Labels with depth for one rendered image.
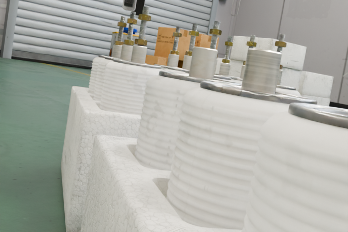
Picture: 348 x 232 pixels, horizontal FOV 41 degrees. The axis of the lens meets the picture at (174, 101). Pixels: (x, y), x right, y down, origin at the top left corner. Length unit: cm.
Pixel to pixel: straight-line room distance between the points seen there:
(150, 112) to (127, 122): 27
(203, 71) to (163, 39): 427
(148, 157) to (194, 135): 12
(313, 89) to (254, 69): 347
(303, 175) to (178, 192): 13
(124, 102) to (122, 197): 39
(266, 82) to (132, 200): 11
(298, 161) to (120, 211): 16
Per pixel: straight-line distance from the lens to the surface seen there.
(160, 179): 35
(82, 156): 66
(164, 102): 38
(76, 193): 67
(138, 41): 72
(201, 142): 27
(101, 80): 81
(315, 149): 17
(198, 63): 41
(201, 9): 733
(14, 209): 78
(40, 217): 75
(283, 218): 18
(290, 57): 350
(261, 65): 30
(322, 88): 387
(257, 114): 26
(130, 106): 68
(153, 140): 39
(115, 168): 35
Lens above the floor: 26
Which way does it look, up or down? 5 degrees down
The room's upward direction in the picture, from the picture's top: 9 degrees clockwise
